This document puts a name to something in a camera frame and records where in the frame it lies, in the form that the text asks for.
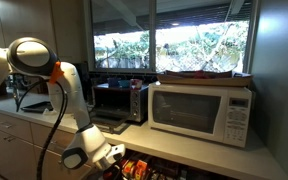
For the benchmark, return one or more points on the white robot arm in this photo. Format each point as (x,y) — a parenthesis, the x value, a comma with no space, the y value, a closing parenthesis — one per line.
(33,57)

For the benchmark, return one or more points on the open wooden drawer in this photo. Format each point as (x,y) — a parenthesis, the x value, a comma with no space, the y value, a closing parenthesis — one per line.
(139,166)

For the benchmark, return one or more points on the silver toaster oven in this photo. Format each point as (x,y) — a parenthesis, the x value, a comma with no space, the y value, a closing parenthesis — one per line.
(114,106)

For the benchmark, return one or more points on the wooden tray on microwave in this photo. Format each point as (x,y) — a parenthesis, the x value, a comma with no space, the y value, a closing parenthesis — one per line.
(206,78)

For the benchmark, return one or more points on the white microwave oven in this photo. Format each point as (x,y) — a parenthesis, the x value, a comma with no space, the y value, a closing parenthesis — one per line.
(219,114)

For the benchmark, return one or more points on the black baking tray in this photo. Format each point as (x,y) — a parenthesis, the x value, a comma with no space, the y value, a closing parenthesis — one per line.
(38,107)

